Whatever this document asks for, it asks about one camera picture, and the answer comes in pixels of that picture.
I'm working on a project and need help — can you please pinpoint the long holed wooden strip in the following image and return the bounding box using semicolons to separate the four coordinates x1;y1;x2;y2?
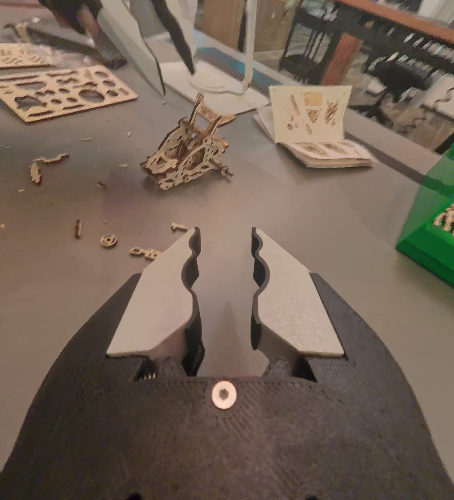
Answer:
129;246;162;261

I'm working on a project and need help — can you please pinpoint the wooden cutout parts sheet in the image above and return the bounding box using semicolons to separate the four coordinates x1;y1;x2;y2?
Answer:
0;66;138;123

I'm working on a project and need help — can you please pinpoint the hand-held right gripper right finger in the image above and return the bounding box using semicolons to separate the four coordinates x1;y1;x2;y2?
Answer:
250;227;345;359

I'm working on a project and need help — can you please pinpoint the black office chair base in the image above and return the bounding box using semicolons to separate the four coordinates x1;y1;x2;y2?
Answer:
362;59;423;123

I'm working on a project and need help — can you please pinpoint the green plastic bin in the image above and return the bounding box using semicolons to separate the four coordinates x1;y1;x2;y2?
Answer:
396;117;454;301

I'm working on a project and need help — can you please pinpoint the white instruction booklet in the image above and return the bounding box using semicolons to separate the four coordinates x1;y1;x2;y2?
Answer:
253;85;378;169

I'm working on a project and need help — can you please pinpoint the clear plastic bag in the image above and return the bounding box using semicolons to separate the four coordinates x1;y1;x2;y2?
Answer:
49;49;96;68

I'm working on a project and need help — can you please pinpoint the black coiled cable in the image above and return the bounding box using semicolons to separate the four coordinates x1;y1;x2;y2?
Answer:
405;84;454;135

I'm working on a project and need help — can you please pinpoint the wood-edged workbench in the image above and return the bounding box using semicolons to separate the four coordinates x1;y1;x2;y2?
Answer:
282;0;454;84

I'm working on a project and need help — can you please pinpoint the wooden model car chassis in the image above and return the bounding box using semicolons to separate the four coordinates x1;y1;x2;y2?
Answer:
140;93;236;191

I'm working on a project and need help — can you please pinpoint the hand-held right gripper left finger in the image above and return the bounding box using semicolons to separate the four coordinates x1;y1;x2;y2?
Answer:
107;227;205;376

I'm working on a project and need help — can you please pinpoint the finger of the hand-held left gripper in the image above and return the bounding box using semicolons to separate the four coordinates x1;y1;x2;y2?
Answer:
150;0;197;76
97;0;166;96

